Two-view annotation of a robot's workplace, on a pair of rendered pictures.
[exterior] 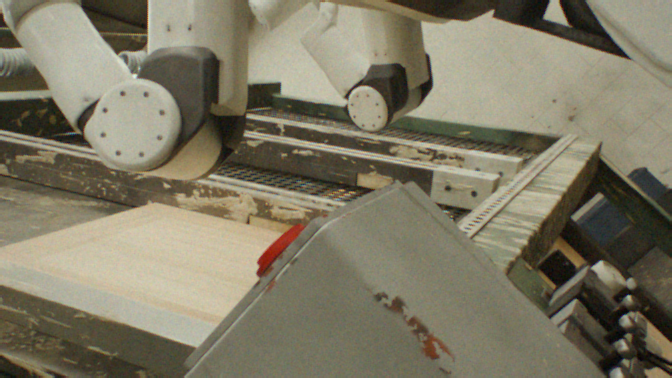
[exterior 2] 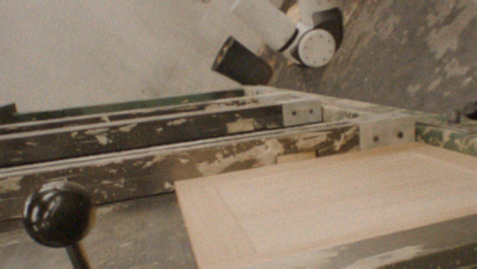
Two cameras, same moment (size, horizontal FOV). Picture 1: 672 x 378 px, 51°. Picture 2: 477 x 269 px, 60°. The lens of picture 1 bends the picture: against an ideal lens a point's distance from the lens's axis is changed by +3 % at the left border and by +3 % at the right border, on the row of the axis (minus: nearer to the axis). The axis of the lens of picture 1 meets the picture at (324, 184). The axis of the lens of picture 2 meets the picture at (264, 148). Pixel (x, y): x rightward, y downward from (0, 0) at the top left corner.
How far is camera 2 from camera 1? 0.81 m
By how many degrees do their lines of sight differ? 39
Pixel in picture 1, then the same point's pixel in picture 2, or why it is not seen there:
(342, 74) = (282, 27)
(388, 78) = (337, 18)
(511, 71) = (111, 78)
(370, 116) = (322, 53)
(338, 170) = (210, 126)
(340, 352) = not seen: outside the picture
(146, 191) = (160, 174)
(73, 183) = not seen: hidden behind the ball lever
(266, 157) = (142, 136)
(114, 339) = not seen: outside the picture
